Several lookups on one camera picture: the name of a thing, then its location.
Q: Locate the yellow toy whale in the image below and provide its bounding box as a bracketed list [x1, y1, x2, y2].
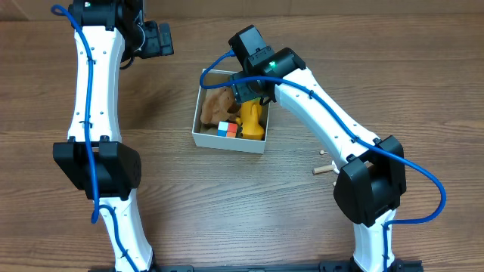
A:
[236, 100, 265, 141]

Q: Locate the brown plush toy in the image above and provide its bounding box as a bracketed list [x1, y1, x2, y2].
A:
[200, 87, 241, 125]

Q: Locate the colourful puzzle cube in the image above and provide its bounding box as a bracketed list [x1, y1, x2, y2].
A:
[217, 122, 238, 138]

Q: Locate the small wooden rattle drum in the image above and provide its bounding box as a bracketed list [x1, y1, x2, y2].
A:
[312, 150, 340, 187]

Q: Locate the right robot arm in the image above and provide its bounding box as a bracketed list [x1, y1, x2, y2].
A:
[228, 25, 406, 271]

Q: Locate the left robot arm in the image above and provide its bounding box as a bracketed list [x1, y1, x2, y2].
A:
[51, 0, 174, 271]

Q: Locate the white cardboard box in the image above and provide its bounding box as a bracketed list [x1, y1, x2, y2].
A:
[191, 87, 270, 154]

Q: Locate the left blue cable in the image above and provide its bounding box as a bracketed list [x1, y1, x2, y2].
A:
[51, 4, 141, 272]

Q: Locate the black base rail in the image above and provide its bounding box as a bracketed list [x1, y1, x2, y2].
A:
[88, 259, 424, 272]

